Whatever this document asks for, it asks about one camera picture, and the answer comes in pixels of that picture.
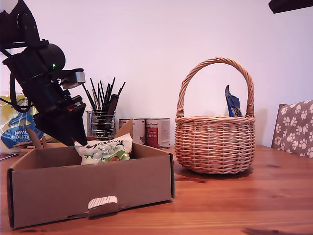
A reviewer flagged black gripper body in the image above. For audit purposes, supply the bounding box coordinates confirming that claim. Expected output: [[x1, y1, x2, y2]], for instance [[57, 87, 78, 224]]
[[19, 73, 87, 119]]

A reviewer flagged paw print covered chair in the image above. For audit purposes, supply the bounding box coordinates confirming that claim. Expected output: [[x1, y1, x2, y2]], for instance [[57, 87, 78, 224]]
[[271, 99, 313, 159]]

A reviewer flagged yellow blue kitchen towel pack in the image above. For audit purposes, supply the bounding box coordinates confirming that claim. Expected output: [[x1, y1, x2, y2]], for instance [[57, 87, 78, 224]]
[[0, 92, 62, 148]]

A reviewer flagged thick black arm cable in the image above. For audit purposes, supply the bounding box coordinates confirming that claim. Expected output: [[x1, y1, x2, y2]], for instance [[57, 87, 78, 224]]
[[9, 72, 34, 114]]

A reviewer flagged white labelled tin with animal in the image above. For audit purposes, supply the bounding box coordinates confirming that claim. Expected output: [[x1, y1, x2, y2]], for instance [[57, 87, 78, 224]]
[[133, 118, 147, 145]]

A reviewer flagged brown cardboard box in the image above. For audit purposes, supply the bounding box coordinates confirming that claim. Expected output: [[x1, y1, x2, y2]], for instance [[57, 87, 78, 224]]
[[6, 119, 176, 230]]

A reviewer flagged white green Easter egg bag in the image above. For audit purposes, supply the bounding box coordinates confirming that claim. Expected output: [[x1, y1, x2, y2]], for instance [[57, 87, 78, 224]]
[[74, 133, 134, 166]]

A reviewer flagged woven wicker basket with handle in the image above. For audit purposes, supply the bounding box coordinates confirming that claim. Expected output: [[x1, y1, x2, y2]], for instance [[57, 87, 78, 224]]
[[175, 57, 257, 175]]

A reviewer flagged blue snack bag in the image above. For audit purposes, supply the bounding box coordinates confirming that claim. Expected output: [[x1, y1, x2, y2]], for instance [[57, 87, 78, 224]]
[[224, 85, 244, 118]]

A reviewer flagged chrome wire stick holder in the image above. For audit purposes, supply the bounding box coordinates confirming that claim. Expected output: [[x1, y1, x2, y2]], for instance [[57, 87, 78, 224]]
[[90, 109, 116, 138]]

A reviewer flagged brown flat comb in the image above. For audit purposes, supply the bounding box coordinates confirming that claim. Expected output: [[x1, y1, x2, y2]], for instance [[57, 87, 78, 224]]
[[107, 94, 120, 116]]

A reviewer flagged flat printed magazine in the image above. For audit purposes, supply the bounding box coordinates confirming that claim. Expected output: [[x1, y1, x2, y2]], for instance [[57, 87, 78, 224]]
[[0, 153, 20, 162]]

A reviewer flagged white printed carton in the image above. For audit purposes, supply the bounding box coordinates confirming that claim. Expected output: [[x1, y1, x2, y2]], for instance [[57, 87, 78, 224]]
[[83, 111, 92, 137]]

